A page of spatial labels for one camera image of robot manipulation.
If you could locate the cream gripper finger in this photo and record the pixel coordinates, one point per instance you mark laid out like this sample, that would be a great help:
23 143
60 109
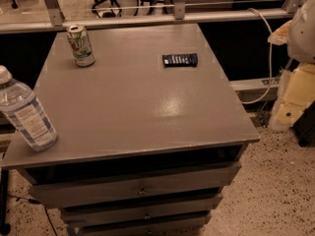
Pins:
296 92
280 35

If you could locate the dark blue rxbar wrapper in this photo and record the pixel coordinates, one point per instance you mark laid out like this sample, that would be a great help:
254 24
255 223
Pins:
180 60

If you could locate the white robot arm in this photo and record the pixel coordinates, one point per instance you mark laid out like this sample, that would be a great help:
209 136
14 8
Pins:
301 36

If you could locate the grey metal floor beam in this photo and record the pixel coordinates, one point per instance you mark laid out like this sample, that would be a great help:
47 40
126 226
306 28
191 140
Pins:
256 90

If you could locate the middle grey drawer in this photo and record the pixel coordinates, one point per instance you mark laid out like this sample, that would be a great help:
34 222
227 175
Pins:
142 210

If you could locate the grey drawer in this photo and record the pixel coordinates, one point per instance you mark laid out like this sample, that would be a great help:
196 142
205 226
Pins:
147 227
142 210
102 190

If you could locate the grey drawer cabinet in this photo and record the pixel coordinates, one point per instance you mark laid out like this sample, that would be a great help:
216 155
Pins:
128 114

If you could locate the green white soda can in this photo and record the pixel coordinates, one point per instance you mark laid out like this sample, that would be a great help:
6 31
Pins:
79 41

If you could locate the top grey drawer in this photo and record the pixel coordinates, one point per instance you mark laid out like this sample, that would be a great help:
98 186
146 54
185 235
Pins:
102 190

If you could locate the bottom grey drawer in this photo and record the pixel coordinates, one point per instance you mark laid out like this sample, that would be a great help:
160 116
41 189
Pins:
147 227

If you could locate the clear plastic water bottle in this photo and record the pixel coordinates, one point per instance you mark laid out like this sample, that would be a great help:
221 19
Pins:
23 109

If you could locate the black stand leg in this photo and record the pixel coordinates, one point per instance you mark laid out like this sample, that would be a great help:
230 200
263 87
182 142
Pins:
5 227

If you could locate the metal railing frame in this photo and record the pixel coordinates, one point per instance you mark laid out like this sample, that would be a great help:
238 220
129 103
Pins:
18 16

